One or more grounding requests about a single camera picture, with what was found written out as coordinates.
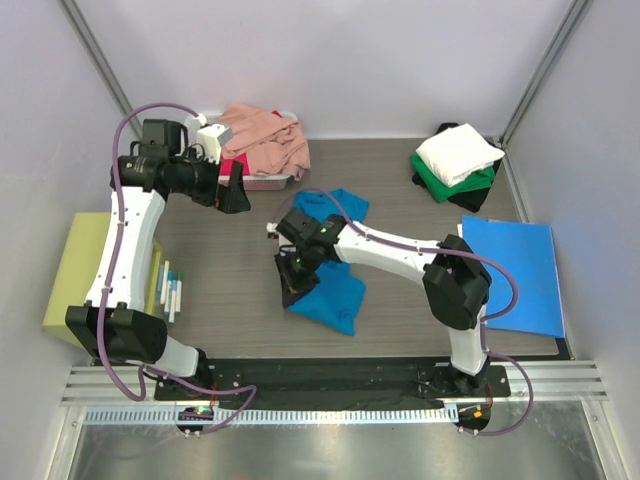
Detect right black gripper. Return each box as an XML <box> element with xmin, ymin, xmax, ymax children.
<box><xmin>275</xmin><ymin>242</ymin><xmax>322</xmax><ymax>307</ymax></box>

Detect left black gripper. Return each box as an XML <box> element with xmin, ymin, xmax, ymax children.
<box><xmin>170</xmin><ymin>147</ymin><xmax>250</xmax><ymax>213</ymax></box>

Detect blue t shirt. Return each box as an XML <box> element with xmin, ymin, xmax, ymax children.
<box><xmin>286</xmin><ymin>192</ymin><xmax>366</xmax><ymax>336</ymax></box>

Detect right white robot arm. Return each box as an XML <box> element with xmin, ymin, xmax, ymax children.
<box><xmin>267</xmin><ymin>208</ymin><xmax>491</xmax><ymax>396</ymax></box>

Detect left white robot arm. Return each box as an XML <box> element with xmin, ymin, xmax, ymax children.
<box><xmin>65</xmin><ymin>117</ymin><xmax>251</xmax><ymax>400</ymax></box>

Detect red t shirt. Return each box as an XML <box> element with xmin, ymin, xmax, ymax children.
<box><xmin>219</xmin><ymin>102</ymin><xmax>298</xmax><ymax>177</ymax></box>

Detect white plastic basket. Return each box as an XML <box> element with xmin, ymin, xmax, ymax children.
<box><xmin>183</xmin><ymin>116</ymin><xmax>292</xmax><ymax>191</ymax></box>

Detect pink t shirt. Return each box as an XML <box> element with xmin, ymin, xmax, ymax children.
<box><xmin>218</xmin><ymin>103</ymin><xmax>311</xmax><ymax>181</ymax></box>

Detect white marker pens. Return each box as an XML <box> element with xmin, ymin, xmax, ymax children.
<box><xmin>156</xmin><ymin>260</ymin><xmax>184</xmax><ymax>327</ymax></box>

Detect yellow green box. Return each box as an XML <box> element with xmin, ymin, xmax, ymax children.
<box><xmin>40</xmin><ymin>212</ymin><xmax>166</xmax><ymax>352</ymax></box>

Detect green folded t shirt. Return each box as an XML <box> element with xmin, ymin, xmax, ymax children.
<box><xmin>410</xmin><ymin>153</ymin><xmax>496</xmax><ymax>203</ymax></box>

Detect black folded t shirt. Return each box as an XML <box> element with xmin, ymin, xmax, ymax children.
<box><xmin>410</xmin><ymin>122</ymin><xmax>501</xmax><ymax>212</ymax></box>

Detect white folded t shirt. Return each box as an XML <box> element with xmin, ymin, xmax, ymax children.
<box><xmin>416</xmin><ymin>124</ymin><xmax>505</xmax><ymax>187</ymax></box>

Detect blue folder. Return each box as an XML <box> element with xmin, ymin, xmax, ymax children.
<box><xmin>461</xmin><ymin>216</ymin><xmax>565</xmax><ymax>338</ymax></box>

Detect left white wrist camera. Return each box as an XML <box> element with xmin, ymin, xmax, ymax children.
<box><xmin>195</xmin><ymin>114</ymin><xmax>233</xmax><ymax>164</ymax></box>

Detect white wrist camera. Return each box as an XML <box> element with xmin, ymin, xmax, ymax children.
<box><xmin>195</xmin><ymin>114</ymin><xmax>233</xmax><ymax>164</ymax></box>
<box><xmin>266</xmin><ymin>222</ymin><xmax>295</xmax><ymax>251</ymax></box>

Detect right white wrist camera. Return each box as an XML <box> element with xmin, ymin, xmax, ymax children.
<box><xmin>266</xmin><ymin>222</ymin><xmax>295</xmax><ymax>251</ymax></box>

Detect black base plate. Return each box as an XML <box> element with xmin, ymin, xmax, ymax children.
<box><xmin>92</xmin><ymin>336</ymin><xmax>574</xmax><ymax>432</ymax></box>

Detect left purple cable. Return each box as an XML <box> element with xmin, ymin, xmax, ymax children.
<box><xmin>95</xmin><ymin>101</ymin><xmax>258</xmax><ymax>434</ymax></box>

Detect purple cable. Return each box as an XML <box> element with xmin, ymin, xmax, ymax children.
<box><xmin>272</xmin><ymin>187</ymin><xmax>535</xmax><ymax>438</ymax></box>
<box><xmin>95</xmin><ymin>101</ymin><xmax>258</xmax><ymax>434</ymax></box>

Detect white slotted cable duct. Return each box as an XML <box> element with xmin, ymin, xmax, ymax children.
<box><xmin>84</xmin><ymin>405</ymin><xmax>458</xmax><ymax>427</ymax></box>

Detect aluminium rail frame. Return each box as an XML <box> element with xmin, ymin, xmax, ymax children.
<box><xmin>59</xmin><ymin>363</ymin><xmax>609</xmax><ymax>407</ymax></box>

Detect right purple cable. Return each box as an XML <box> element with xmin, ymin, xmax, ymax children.
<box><xmin>272</xmin><ymin>187</ymin><xmax>535</xmax><ymax>438</ymax></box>

